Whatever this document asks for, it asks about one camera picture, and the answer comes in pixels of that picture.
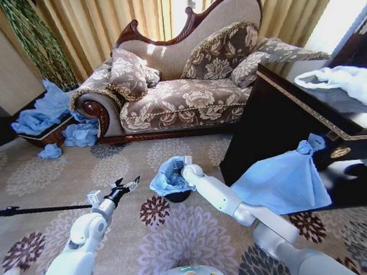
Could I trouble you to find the floral chaise sofa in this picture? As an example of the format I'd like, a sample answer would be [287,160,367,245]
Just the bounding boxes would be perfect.
[62,0,337,147]

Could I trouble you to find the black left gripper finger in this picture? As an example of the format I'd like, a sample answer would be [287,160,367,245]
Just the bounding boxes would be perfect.
[110,177,126,190]
[121,175,142,193]

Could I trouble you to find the small crumpled blue bag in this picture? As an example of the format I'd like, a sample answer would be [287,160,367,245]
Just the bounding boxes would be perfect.
[36,142,63,161]

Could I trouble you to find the blue knotted garbage bag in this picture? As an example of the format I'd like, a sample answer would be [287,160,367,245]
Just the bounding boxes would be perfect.
[228,137,333,218]

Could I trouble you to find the small floral pillow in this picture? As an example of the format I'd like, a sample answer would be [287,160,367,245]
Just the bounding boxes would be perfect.
[141,65,162,88]

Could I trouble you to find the black tripod pole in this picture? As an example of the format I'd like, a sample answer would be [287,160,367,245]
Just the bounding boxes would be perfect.
[0,201,94,217]

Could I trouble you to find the dark wooden table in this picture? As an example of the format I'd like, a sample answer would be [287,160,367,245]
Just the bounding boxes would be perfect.
[210,6,367,217]

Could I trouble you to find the brown wicker basket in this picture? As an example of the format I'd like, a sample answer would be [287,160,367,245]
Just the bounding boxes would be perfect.
[16,115,76,151]

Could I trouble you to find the green potted plant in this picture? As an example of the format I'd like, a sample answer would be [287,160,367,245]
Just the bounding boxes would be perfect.
[0,0,80,96]

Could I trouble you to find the white plastic bag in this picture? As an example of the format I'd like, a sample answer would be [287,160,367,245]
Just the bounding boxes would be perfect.
[293,63,367,116]

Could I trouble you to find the blue garbage bag lining bin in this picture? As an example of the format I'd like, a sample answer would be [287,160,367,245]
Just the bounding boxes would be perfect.
[147,154,201,198]

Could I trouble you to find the large floral fringed pillow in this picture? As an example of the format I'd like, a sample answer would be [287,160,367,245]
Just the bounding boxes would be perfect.
[177,19,262,82]

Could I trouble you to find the square floral fringed pillow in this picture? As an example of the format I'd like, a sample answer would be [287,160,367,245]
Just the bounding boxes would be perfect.
[104,47,150,103]

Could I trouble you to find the heap of blue bags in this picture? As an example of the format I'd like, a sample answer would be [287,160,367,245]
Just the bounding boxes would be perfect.
[7,77,74,137]

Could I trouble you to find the beige pleated curtain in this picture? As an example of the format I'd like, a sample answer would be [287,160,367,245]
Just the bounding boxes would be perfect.
[200,0,347,54]
[33,0,180,85]

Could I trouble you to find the oblong floral pillow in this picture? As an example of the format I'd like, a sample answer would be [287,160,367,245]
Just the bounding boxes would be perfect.
[229,50,274,90]

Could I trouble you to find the black round trash bin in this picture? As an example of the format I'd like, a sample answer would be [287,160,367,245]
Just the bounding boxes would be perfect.
[161,189,198,205]

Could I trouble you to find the crumpled blue bag pile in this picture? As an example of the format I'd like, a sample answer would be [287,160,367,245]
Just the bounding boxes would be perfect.
[60,108,101,149]

